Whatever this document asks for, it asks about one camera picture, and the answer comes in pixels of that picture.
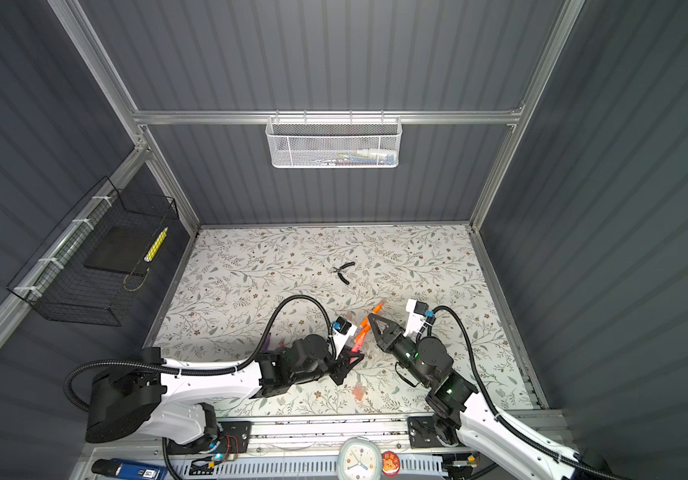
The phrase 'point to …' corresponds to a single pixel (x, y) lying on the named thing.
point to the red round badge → (390, 464)
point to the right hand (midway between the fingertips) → (372, 321)
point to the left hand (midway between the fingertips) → (364, 356)
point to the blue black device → (129, 469)
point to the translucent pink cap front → (358, 391)
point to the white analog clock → (359, 458)
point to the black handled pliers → (342, 267)
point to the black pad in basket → (120, 250)
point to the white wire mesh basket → (333, 144)
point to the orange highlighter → (365, 324)
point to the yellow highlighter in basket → (156, 246)
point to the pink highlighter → (357, 345)
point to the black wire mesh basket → (91, 270)
